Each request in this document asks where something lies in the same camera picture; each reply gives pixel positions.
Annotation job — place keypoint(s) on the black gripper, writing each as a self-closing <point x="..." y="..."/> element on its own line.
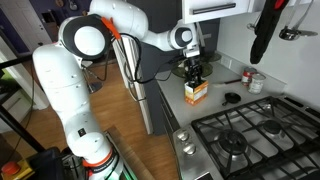
<point x="194" y="66"/>

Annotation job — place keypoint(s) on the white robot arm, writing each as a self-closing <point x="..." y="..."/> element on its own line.
<point x="60" y="83"/>

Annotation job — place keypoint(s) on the orange tea box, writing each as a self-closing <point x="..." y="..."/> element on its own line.
<point x="197" y="95"/>

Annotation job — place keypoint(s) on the large green glass cake stand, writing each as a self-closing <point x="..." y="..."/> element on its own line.
<point x="208" y="70"/>

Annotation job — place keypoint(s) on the small black skillet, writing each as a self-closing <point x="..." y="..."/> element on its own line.
<point x="232" y="98"/>

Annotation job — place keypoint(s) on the dark base drawer cabinet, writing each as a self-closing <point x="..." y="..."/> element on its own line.
<point x="166" y="113"/>

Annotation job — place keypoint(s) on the red and white can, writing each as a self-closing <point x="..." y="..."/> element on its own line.
<point x="247" y="77"/>

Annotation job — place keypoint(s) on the silver stove knob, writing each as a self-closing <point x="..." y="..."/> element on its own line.
<point x="189" y="148"/>
<point x="182" y="135"/>

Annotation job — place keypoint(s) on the white labelled can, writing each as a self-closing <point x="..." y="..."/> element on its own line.
<point x="256" y="84"/>

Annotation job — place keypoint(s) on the stainless steel gas stove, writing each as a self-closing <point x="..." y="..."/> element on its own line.
<point x="206" y="140"/>

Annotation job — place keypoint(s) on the stainless steel refrigerator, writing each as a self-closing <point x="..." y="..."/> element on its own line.
<point x="160" y="13"/>

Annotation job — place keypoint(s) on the white upper cabinet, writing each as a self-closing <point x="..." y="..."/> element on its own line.
<point x="216" y="6"/>

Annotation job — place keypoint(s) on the small hanging steel utensil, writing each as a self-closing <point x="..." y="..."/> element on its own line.
<point x="251" y="26"/>

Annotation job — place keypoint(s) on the black oven mitt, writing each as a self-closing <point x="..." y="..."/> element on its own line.
<point x="266" y="30"/>

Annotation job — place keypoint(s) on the black stove grate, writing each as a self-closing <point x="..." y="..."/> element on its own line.
<point x="266" y="146"/>

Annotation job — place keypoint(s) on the wooden board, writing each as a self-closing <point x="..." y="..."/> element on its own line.
<point x="133" y="156"/>

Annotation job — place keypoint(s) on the bar stool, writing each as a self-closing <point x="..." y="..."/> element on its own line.
<point x="93" y="85"/>

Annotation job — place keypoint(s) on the hanging steel ladle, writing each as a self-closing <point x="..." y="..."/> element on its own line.
<point x="290" y="34"/>

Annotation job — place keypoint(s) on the white door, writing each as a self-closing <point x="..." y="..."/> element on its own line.
<point x="20" y="23"/>

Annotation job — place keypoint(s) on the red emergency stop button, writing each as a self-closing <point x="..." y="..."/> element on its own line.
<point x="10" y="167"/>

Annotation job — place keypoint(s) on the white wall outlet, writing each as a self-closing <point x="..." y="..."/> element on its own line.
<point x="226" y="61"/>

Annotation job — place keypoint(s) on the black stand frame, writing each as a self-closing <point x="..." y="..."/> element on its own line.
<point x="13" y="123"/>

